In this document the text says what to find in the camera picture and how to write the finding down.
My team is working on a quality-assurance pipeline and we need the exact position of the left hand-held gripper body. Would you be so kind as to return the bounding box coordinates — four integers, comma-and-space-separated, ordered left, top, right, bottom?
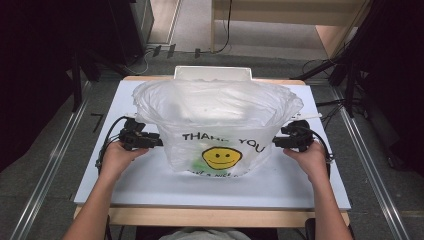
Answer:
118, 113, 152, 152

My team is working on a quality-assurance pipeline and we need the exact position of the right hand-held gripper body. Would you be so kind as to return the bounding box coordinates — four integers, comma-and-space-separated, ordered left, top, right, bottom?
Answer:
281, 112, 323, 153

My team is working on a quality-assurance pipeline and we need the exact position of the clear smiley plastic bag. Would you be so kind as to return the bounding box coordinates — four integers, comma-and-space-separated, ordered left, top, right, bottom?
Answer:
132, 78, 305, 178

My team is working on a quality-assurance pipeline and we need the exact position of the person's right hand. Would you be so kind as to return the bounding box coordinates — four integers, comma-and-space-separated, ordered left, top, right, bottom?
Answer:
283, 141, 330, 184

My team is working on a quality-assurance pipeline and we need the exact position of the person's left hand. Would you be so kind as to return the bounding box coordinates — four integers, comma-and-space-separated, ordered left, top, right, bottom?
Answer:
99, 141, 150, 183

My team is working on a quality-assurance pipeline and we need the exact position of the black metal stand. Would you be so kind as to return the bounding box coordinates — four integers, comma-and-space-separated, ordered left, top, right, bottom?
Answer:
70, 49, 84, 113

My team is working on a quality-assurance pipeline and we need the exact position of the black tripod stand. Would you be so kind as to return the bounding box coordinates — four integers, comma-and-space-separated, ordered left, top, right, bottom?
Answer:
293, 19, 374, 118

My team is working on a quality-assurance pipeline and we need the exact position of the white plastic bin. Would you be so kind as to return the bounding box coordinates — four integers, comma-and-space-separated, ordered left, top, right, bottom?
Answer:
173, 65, 253, 82

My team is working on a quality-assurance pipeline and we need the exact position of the person's grey clothing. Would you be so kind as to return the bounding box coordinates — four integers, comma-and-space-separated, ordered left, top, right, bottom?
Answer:
159, 227, 252, 240

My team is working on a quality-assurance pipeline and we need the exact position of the black cabinet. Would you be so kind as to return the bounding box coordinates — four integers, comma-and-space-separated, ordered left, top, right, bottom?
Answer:
108, 0, 155, 67

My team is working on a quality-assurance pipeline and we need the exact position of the light wooden shelf unit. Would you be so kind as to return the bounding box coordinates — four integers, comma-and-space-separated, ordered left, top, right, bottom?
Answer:
210, 0, 372, 60

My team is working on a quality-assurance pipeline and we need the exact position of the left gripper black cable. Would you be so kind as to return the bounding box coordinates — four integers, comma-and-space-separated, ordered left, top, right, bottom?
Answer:
95, 115, 129, 175

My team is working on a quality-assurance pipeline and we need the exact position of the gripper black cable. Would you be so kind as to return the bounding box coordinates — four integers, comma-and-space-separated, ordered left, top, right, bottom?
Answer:
95, 115, 129, 175
309, 129, 335, 165

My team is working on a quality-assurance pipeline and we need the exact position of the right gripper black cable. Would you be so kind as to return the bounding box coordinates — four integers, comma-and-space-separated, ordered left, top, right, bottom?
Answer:
309, 129, 335, 165

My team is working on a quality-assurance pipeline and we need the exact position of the white floor cable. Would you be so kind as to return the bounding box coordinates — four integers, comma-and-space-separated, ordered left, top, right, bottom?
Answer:
125, 49, 150, 76

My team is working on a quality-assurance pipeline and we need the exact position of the metal floor rail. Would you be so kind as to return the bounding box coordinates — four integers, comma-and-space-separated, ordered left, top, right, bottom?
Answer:
9, 79, 94, 240
331, 84, 412, 240

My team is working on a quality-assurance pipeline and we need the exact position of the black hanging cable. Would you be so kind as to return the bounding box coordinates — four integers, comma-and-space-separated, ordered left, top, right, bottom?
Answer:
213, 0, 234, 55

